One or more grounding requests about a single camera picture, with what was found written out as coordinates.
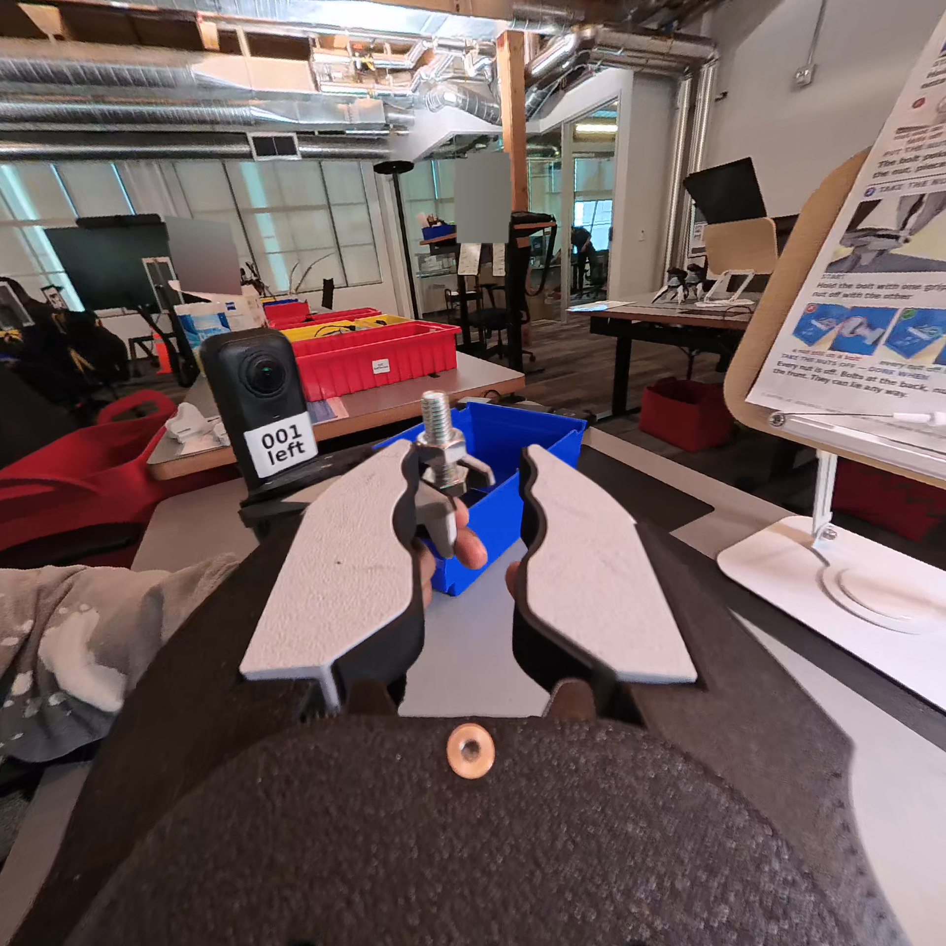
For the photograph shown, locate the slim silver ventilation duct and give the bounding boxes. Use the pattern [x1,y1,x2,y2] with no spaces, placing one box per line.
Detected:
[0,133,393,161]

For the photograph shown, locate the printed instruction poster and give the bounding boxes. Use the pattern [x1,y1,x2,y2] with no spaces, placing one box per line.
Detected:
[746,8,946,446]

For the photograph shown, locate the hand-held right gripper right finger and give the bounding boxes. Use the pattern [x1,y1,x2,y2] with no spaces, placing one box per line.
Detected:
[511,444,699,686]

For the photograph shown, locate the wooden desk black legs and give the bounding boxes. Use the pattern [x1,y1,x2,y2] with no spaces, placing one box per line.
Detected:
[568,292,762,419]

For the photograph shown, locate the silver hex bolt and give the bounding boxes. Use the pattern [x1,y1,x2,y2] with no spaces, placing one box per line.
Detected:
[413,390,469,500]

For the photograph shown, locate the blue plastic bin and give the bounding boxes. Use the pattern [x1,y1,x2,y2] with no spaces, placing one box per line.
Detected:
[372,401,589,596]

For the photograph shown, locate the white tablet stand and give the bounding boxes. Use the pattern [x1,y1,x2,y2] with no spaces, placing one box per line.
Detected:
[698,269,755,304]

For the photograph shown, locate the silver hex nut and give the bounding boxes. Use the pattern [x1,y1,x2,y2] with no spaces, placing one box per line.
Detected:
[413,430,468,464]

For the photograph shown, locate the white stand rod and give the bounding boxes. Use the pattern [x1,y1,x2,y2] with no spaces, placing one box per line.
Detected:
[810,453,841,550]

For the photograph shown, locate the red box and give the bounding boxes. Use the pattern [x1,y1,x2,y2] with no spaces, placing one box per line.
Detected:
[835,459,946,541]
[638,378,737,453]

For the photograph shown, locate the blue white wipes canister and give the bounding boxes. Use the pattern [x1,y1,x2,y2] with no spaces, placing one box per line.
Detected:
[176,311,230,349]

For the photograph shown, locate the black jacket yellow print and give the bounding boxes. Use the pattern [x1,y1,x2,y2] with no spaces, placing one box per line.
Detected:
[0,277,130,405]

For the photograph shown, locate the black silver desk tools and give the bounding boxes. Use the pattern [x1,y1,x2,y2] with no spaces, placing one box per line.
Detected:
[654,266,707,304]

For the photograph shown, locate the yellow plastic bin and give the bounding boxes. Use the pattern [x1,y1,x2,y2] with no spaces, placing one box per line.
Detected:
[280,314,422,344]

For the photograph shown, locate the white tissue box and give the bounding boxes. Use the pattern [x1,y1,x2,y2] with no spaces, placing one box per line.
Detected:
[168,281,268,335]

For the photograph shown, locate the black wall screen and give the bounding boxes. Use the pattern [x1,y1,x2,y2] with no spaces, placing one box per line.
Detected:
[43,218,171,312]

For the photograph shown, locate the small wooden board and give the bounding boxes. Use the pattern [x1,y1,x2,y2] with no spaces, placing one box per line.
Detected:
[701,216,779,276]

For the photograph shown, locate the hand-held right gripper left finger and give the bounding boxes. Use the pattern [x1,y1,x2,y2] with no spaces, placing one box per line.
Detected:
[238,439,427,711]

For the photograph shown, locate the black standing desk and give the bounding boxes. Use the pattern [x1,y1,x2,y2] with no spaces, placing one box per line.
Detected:
[421,211,557,371]

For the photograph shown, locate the small black panel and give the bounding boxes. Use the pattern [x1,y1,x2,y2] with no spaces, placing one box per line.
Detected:
[683,158,768,223]

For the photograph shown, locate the wooden support post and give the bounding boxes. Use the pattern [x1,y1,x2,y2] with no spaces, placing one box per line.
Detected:
[496,30,530,216]

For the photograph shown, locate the person's left forearm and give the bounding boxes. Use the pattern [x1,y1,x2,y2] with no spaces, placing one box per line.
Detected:
[0,554,242,764]

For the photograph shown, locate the black rectangular device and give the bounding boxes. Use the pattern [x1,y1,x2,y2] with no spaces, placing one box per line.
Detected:
[458,399,592,427]

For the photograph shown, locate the white charging dock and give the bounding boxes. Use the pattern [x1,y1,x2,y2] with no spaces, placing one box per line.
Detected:
[164,410,223,447]

